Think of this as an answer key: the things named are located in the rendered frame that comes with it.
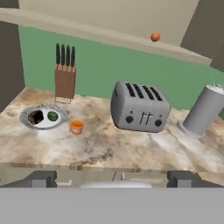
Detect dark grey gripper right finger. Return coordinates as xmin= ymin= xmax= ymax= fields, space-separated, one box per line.
xmin=166 ymin=170 xmax=223 ymax=189

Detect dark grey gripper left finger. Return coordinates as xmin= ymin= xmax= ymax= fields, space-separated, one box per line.
xmin=0 ymin=170 xmax=58 ymax=189

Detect dark brown bread slice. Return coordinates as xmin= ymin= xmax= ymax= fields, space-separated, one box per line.
xmin=27 ymin=109 xmax=45 ymax=127

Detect grey round plate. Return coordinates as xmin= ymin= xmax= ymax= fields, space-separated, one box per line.
xmin=18 ymin=103 xmax=70 ymax=130

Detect orange jam jar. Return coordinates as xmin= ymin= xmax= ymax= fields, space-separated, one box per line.
xmin=70 ymin=118 xmax=85 ymax=136

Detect green avocado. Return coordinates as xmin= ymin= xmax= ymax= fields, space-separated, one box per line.
xmin=47 ymin=110 xmax=60 ymax=123

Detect beige base cabinet front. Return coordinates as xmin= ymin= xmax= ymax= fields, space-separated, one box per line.
xmin=0 ymin=162 xmax=224 ymax=189

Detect orange round cabinet knob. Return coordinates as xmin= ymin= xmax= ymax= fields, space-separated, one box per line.
xmin=150 ymin=31 xmax=161 ymax=43

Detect dark brown cabinet door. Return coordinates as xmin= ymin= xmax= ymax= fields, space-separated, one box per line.
xmin=179 ymin=0 xmax=224 ymax=74

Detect white rounded object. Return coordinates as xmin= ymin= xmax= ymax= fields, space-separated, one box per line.
xmin=79 ymin=180 xmax=154 ymax=189

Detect grey cylindrical kitchen appliance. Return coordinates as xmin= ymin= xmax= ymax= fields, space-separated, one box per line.
xmin=178 ymin=83 xmax=224 ymax=140

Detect grey four-slot toaster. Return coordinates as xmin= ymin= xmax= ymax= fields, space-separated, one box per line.
xmin=109 ymin=80 xmax=172 ymax=134

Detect wooden knife block with knives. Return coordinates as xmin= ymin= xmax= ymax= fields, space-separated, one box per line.
xmin=53 ymin=43 xmax=77 ymax=105

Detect white cabinet handle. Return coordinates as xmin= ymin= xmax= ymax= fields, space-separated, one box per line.
xmin=55 ymin=178 xmax=73 ymax=187

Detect beige wall cabinet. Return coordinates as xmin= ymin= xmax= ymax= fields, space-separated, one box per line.
xmin=0 ymin=0 xmax=214 ymax=67

